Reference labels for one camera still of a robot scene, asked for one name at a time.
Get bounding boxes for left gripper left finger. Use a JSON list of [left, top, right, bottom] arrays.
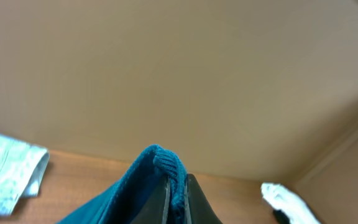
[[131, 175, 170, 224]]

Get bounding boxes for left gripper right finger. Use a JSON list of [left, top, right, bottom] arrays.
[[185, 174, 222, 224]]

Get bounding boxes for dark blue polo shirt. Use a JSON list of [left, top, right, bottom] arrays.
[[60, 144, 187, 224]]

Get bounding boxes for white t-shirt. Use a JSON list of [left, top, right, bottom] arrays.
[[261, 182, 321, 224]]

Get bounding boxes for light blue denim shorts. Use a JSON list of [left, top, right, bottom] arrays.
[[0, 134, 50, 217]]

